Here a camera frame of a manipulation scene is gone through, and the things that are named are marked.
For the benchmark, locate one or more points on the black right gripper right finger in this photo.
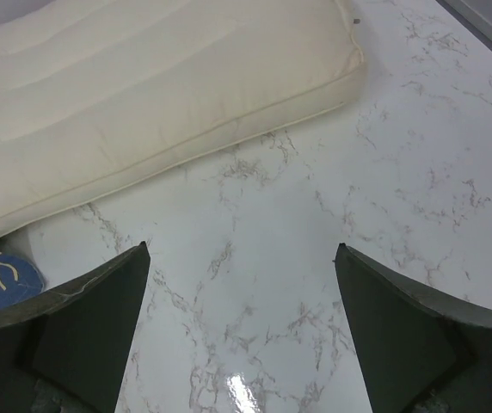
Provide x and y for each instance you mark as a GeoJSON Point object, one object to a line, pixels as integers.
{"type": "Point", "coordinates": [419, 349]}

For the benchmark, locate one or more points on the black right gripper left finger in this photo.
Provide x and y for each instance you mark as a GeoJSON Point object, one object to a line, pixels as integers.
{"type": "Point", "coordinates": [66, 349]}

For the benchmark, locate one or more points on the cream white pillow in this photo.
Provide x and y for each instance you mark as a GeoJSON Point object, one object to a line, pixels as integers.
{"type": "Point", "coordinates": [96, 96]}

